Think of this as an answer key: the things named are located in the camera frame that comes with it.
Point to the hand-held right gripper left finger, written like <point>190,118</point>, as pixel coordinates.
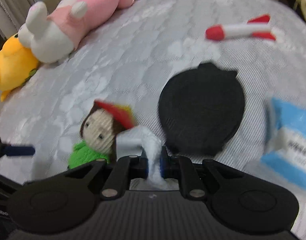
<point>144,166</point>

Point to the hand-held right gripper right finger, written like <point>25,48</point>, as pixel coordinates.
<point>164,163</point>

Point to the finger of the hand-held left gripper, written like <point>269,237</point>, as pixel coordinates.
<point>18,150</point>

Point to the white wet wipe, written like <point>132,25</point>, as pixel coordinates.
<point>153,150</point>

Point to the crochet doll with red hat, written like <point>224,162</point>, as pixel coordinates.
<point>100,130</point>

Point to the black blue container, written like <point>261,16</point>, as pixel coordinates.
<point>200,110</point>

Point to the blue white wet wipes packet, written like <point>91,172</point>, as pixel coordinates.
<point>288,135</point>

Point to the yellow plush toy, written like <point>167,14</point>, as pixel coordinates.
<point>13,65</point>

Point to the grey quilted mattress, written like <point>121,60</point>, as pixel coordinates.
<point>130,62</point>

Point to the beige curtain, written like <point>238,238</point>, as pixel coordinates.
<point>5,2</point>

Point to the red white plush rocket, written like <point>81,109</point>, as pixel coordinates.
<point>233,31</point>

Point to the pink white plush toy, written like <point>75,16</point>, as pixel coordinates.
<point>88,7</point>

